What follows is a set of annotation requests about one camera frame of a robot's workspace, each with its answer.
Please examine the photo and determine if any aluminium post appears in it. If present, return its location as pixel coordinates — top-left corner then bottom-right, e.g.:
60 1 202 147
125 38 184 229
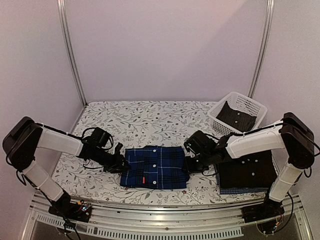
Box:
247 0 275 98
56 0 88 107

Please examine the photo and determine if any aluminium front rail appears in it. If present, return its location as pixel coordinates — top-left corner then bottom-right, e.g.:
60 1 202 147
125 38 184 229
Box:
21 193 315 240

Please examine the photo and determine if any right aluminium post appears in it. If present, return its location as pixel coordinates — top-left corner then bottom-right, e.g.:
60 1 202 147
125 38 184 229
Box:
247 0 275 98

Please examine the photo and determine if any folded blue checked shirt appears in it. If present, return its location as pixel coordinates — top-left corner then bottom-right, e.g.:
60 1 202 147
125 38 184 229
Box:
215 173 268 195

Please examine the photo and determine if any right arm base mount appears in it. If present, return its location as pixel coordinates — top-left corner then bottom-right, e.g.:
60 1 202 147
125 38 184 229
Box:
241 196 285 235

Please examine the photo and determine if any black shirt in basket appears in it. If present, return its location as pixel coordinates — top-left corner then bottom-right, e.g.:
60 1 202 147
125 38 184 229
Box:
216 101 257 132

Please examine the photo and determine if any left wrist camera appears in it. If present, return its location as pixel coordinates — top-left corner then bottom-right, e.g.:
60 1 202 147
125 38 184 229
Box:
113 142 123 156

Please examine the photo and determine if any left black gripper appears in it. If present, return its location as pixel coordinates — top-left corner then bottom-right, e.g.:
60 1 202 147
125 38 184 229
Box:
93 147 132 174

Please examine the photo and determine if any floral tablecloth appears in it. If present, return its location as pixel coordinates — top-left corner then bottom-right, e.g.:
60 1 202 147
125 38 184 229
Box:
52 101 265 207

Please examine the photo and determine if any folded black shirt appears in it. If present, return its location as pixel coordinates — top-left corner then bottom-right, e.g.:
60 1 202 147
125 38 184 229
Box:
217 150 277 188

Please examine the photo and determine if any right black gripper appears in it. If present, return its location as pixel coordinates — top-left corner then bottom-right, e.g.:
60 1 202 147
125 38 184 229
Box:
181 151 213 174

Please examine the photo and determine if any left aluminium post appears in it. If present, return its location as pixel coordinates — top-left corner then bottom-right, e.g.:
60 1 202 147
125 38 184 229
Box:
56 0 88 107

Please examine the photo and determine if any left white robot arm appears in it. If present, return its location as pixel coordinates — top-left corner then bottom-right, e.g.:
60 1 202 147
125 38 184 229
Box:
2 116 129 217

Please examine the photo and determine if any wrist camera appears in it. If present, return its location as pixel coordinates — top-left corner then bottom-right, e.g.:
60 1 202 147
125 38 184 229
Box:
113 142 123 156
183 139 198 155

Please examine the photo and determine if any white plastic basket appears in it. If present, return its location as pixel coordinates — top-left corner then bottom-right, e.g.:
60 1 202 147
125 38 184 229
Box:
207 92 268 135

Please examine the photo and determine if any blue plaid long sleeve shirt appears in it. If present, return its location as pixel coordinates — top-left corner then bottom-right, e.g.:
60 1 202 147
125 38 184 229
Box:
120 146 190 190

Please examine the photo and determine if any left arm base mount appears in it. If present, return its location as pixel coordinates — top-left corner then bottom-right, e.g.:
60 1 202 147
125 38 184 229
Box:
48 190 92 223

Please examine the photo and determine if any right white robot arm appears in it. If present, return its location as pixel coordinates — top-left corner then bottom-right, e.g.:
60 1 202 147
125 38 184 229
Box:
183 112 317 218

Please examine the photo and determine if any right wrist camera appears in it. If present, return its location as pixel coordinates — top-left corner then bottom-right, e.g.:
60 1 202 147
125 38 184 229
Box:
183 139 198 155

